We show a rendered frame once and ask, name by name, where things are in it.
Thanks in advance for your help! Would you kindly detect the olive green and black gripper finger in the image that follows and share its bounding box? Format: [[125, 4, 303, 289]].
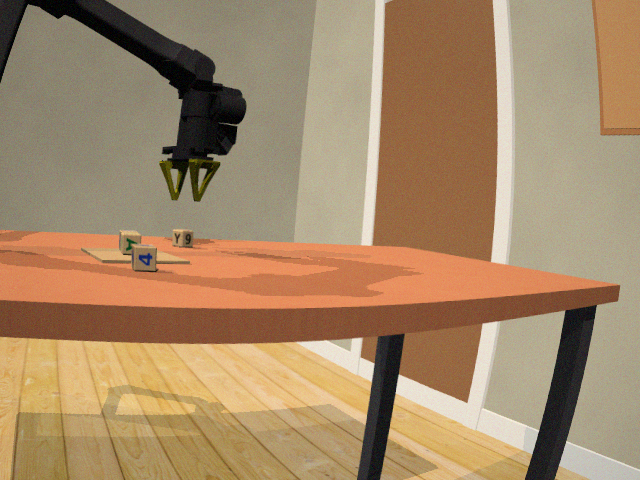
[[189, 159, 220, 202], [159, 161, 189, 200]]

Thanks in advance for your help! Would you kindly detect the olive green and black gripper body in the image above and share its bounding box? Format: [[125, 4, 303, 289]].
[[162, 117, 220, 162]]

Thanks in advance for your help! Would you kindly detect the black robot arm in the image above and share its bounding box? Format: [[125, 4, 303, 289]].
[[0, 0, 246, 155]]

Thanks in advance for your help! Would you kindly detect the beige flat mat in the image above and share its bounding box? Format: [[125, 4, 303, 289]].
[[81, 248, 190, 264]]

